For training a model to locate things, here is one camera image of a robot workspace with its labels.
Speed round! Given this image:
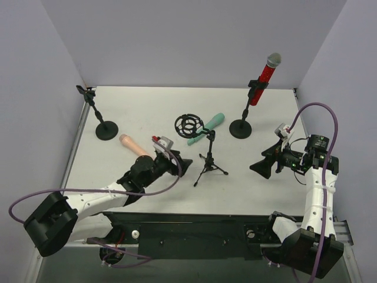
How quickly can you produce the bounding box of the black round-base stand left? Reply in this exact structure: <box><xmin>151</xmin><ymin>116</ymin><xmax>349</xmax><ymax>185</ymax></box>
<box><xmin>76</xmin><ymin>85</ymin><xmax>118</xmax><ymax>141</ymax></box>

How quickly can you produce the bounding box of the black tripod shock-mount stand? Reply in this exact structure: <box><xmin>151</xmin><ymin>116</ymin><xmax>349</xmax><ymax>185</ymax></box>
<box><xmin>174</xmin><ymin>113</ymin><xmax>229</xmax><ymax>187</ymax></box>

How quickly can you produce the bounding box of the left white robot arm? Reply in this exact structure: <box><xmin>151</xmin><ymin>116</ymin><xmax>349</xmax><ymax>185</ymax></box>
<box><xmin>24</xmin><ymin>150</ymin><xmax>193</xmax><ymax>257</ymax></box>

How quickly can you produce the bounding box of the red glitter microphone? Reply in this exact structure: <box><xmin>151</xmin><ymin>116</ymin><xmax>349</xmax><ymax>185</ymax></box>
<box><xmin>250</xmin><ymin>52</ymin><xmax>282</xmax><ymax>106</ymax></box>

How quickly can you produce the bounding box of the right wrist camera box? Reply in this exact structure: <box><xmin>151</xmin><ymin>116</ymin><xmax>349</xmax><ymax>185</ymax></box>
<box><xmin>275</xmin><ymin>123</ymin><xmax>295</xmax><ymax>147</ymax></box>

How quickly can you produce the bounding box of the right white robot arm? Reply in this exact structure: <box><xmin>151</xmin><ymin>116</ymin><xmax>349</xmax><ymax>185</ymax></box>
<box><xmin>250</xmin><ymin>134</ymin><xmax>344</xmax><ymax>279</ymax></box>

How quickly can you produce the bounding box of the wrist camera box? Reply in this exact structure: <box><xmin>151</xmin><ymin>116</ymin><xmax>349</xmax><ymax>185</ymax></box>
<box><xmin>275</xmin><ymin>123</ymin><xmax>295</xmax><ymax>147</ymax></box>
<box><xmin>152</xmin><ymin>136</ymin><xmax>174</xmax><ymax>154</ymax></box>

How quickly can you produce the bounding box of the aluminium rail frame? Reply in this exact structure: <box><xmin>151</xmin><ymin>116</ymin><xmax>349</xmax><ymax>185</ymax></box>
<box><xmin>333</xmin><ymin>220</ymin><xmax>354</xmax><ymax>246</ymax></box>

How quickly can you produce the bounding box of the teal microphone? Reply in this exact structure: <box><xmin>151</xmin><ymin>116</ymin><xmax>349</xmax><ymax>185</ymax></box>
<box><xmin>187</xmin><ymin>113</ymin><xmax>225</xmax><ymax>146</ymax></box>

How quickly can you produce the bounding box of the black round-base clip stand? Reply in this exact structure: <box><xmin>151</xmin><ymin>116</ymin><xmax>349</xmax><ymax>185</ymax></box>
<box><xmin>229</xmin><ymin>78</ymin><xmax>269</xmax><ymax>139</ymax></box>

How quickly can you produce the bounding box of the pink microphone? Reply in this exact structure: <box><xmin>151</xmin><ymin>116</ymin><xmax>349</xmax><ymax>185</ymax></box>
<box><xmin>119</xmin><ymin>134</ymin><xmax>152</xmax><ymax>157</ymax></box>

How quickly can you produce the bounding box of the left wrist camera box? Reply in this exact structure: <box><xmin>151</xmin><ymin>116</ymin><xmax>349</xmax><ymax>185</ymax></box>
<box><xmin>152</xmin><ymin>136</ymin><xmax>174</xmax><ymax>154</ymax></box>

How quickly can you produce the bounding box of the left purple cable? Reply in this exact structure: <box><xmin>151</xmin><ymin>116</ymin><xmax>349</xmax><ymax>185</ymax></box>
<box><xmin>8</xmin><ymin>143</ymin><xmax>182</xmax><ymax>269</ymax></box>

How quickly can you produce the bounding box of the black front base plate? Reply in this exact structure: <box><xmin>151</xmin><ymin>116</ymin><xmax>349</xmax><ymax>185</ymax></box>
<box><xmin>97</xmin><ymin>212</ymin><xmax>304</xmax><ymax>262</ymax></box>

